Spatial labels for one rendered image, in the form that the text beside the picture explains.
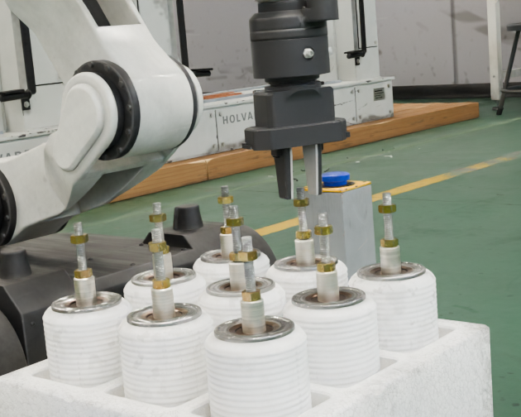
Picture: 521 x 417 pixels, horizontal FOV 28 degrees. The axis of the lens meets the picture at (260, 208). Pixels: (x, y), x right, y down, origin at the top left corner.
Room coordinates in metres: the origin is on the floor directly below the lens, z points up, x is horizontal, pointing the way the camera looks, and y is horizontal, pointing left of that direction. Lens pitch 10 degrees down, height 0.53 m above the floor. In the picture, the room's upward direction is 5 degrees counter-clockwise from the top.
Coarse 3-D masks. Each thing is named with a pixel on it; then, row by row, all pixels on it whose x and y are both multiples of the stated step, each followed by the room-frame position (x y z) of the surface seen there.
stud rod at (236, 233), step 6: (234, 210) 1.09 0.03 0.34; (234, 216) 1.09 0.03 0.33; (234, 228) 1.09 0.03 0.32; (240, 228) 1.10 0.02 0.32; (234, 234) 1.09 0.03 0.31; (240, 234) 1.10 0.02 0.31; (234, 240) 1.10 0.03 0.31; (240, 240) 1.10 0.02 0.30; (234, 246) 1.10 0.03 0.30; (240, 246) 1.10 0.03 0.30; (234, 252) 1.10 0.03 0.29
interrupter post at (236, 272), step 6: (228, 264) 1.10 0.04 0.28; (234, 264) 1.09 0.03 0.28; (240, 264) 1.09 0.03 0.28; (234, 270) 1.09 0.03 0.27; (240, 270) 1.09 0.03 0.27; (234, 276) 1.09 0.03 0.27; (240, 276) 1.09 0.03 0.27; (234, 282) 1.09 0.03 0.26; (240, 282) 1.09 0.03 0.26; (234, 288) 1.09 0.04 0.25; (240, 288) 1.09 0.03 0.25
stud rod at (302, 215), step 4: (300, 188) 1.19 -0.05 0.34; (296, 192) 1.19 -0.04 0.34; (300, 192) 1.18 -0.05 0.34; (300, 196) 1.18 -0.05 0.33; (304, 196) 1.19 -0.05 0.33; (300, 208) 1.19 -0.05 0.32; (304, 208) 1.19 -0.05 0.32; (300, 212) 1.19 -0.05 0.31; (304, 212) 1.19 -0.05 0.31; (300, 216) 1.19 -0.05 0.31; (304, 216) 1.18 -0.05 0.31; (300, 220) 1.19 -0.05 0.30; (304, 220) 1.18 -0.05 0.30; (300, 224) 1.19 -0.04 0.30; (304, 224) 1.19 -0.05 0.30; (300, 228) 1.19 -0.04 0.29; (304, 228) 1.19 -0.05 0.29
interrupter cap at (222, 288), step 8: (224, 280) 1.13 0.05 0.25; (256, 280) 1.12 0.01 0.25; (264, 280) 1.11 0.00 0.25; (272, 280) 1.10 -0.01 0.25; (208, 288) 1.09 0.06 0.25; (216, 288) 1.09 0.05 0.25; (224, 288) 1.10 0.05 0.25; (256, 288) 1.08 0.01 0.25; (264, 288) 1.07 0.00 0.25; (272, 288) 1.08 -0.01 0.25; (224, 296) 1.07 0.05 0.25; (232, 296) 1.06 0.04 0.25; (240, 296) 1.06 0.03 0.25
